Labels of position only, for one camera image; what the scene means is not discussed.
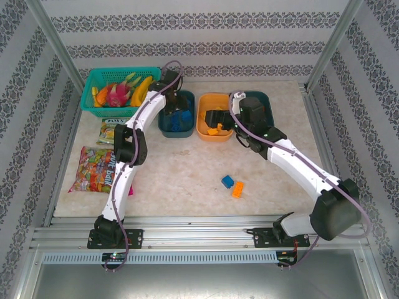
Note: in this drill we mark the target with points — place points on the orange plastic container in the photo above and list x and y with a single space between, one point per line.
205 102

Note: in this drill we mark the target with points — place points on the small yellow toy fruit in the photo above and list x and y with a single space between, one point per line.
94 91

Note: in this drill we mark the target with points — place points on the green plastic mesh basket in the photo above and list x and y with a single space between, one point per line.
109 111

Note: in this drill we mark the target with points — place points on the small orange lego brick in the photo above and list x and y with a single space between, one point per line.
213 132

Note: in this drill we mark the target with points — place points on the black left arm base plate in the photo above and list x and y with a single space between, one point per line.
134 238

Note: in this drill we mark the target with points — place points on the colourful soft candy bag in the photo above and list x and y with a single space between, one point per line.
90 171

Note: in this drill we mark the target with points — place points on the left controller circuit board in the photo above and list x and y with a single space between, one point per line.
115 256

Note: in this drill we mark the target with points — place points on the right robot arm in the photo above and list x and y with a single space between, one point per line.
299 162

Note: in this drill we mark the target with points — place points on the pink dragon fruit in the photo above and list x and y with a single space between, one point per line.
117 96

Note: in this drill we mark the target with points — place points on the right controller circuit board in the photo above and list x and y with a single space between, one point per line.
286 258

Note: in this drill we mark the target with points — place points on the aluminium front frame rails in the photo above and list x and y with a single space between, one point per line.
199 232

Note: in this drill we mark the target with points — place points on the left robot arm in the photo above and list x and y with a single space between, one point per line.
121 187

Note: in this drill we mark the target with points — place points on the green FOX'S candy bag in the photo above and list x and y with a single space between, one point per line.
107 132

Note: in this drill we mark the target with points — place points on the yellow banana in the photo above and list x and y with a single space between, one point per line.
138 93
149 83

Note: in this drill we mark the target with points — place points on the aluminium frame post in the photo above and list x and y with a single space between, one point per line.
333 40
53 40

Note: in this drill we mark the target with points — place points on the controller circuit board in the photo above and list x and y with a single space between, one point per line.
286 258
115 256

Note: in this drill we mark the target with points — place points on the dark teal plastic container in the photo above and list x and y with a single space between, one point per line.
268 102
177 134

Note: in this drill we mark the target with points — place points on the aluminium left frame post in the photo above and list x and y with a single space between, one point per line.
53 40

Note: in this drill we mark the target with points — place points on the aluminium right frame post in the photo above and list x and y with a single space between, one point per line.
333 40

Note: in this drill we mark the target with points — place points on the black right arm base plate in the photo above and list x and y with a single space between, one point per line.
262 238

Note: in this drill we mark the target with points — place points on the orange toy fruit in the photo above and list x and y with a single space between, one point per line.
101 96

